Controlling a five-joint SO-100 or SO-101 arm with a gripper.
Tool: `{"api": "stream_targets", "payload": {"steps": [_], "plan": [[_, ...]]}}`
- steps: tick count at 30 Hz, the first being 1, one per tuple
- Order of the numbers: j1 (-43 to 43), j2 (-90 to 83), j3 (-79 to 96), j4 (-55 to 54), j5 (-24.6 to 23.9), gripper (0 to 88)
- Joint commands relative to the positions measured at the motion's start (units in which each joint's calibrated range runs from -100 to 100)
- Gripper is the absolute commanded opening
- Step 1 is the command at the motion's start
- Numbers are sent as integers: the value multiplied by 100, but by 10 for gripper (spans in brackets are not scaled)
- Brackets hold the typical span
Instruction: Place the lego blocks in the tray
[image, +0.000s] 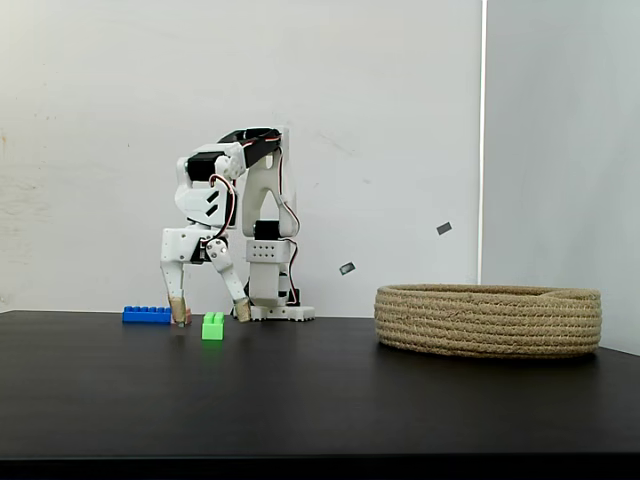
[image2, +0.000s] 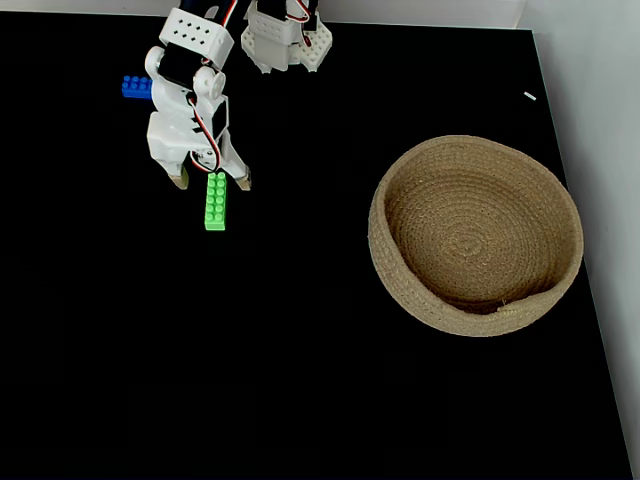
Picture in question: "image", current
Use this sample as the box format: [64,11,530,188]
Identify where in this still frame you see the woven rope basket tray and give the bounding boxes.
[374,283,603,359]

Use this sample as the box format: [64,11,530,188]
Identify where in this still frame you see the red black wrist cable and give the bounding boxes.
[208,174,237,246]

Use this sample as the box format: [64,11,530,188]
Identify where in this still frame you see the green lego block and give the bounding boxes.
[201,311,226,342]

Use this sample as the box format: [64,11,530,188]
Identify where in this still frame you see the long blue lego block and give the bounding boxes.
[122,305,174,325]

